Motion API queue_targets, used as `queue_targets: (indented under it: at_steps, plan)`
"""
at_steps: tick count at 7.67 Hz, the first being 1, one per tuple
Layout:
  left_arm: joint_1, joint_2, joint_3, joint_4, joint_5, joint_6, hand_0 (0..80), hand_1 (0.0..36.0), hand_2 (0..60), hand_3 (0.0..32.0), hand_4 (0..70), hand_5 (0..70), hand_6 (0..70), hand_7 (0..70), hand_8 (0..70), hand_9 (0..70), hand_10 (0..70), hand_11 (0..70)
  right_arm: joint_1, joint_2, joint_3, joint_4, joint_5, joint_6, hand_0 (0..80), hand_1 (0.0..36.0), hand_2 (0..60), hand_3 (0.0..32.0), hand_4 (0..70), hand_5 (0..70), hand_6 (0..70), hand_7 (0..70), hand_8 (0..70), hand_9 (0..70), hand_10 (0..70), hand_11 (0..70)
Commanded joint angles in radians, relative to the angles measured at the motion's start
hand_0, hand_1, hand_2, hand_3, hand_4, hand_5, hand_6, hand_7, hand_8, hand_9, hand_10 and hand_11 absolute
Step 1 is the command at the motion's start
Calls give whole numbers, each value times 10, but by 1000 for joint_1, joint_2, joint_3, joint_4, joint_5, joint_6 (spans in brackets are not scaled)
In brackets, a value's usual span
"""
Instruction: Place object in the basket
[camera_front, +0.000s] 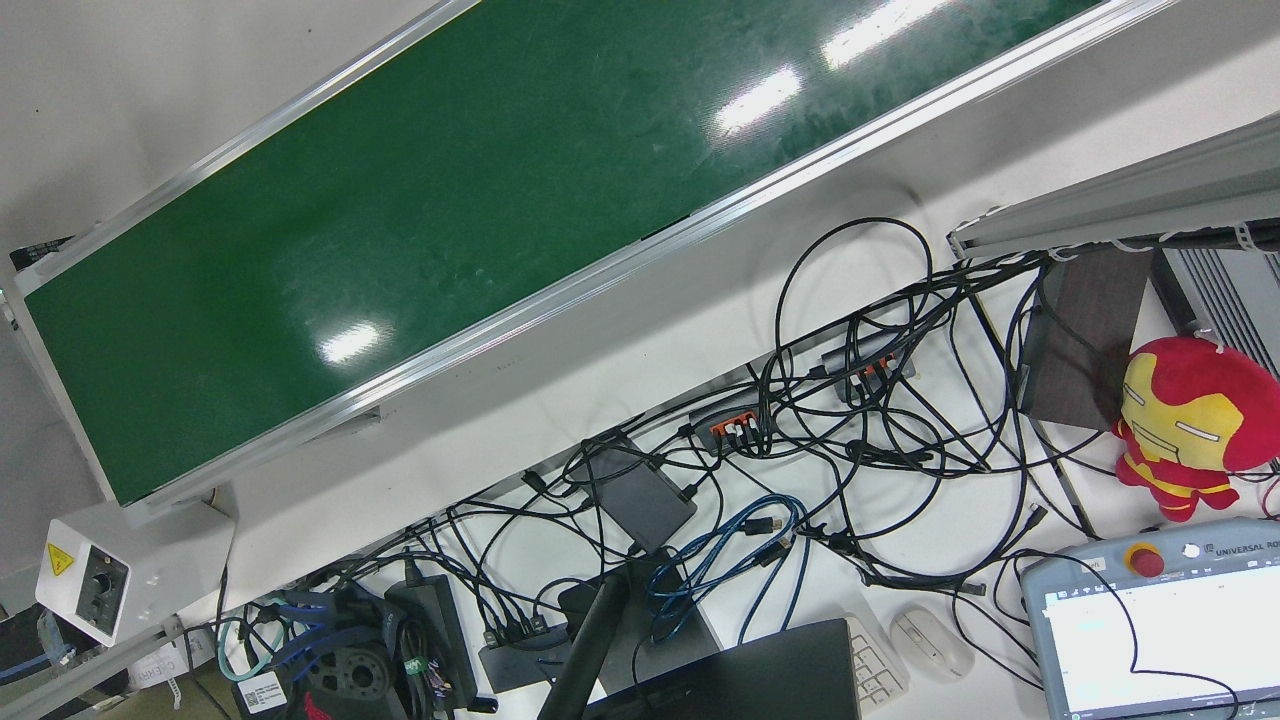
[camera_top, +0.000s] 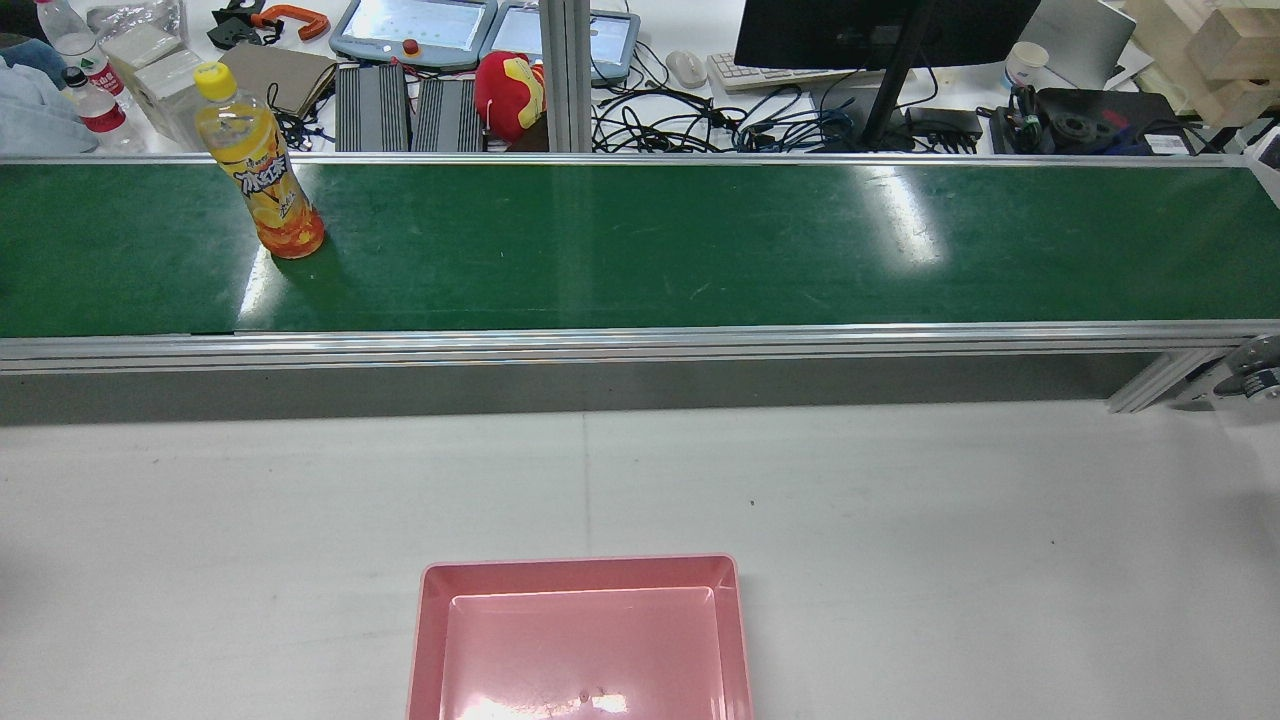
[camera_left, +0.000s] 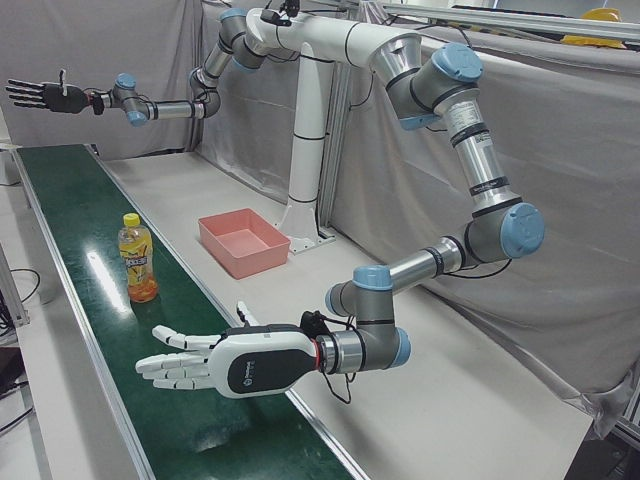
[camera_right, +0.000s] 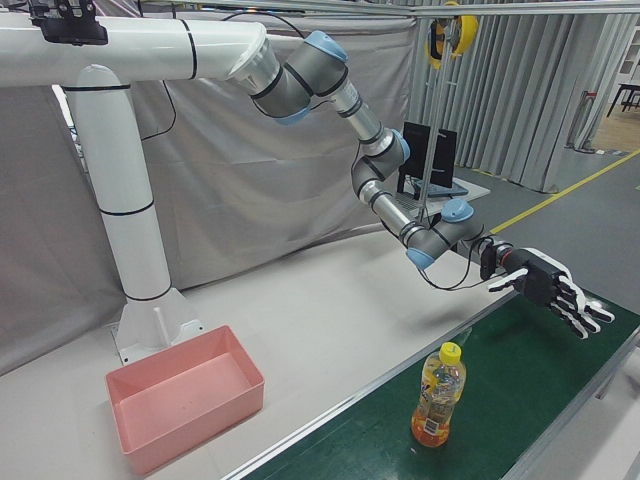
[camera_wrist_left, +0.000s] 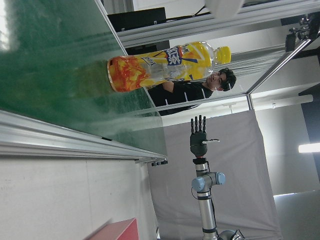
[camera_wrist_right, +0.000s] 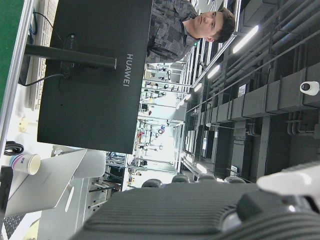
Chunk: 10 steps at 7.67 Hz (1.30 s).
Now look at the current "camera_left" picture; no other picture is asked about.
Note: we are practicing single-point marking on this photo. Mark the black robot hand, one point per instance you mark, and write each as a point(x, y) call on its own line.
point(62, 100)

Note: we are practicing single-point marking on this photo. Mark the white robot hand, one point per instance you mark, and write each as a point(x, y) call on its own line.
point(260, 360)

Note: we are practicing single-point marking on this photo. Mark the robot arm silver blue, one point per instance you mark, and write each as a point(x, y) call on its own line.
point(480, 165)
point(170, 110)

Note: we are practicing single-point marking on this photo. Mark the pink plastic basket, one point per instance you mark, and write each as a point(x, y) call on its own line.
point(240, 245)

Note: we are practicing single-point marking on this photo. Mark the grey creased table cloth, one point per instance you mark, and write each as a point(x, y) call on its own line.
point(125, 45)

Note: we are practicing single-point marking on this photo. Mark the green conveyor belt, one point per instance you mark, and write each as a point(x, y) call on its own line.
point(75, 200)

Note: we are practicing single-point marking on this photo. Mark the orange juice bottle yellow cap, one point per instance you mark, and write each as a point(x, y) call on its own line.
point(138, 260)

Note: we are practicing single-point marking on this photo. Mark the white robot torso column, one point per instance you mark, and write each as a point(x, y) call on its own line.
point(305, 165)

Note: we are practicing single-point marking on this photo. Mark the aluminium profile stand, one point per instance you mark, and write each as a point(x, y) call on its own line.
point(14, 300)

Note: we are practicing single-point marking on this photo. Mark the grey draped cloth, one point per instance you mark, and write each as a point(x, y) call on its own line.
point(560, 150)

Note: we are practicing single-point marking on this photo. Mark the aluminium overhead beam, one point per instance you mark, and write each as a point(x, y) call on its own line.
point(500, 17)

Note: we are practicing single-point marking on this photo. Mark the yellow hard hat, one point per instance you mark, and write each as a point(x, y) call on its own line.
point(602, 14)
point(592, 42)

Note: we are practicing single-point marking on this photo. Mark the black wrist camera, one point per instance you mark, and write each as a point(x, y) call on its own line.
point(312, 322)

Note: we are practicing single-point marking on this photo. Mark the aluminium frame post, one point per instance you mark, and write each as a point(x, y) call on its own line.
point(334, 150)

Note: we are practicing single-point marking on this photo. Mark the black head camera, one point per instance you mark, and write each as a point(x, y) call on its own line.
point(274, 16)

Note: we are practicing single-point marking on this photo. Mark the aluminium table frame corner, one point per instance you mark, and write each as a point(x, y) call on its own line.
point(629, 440)

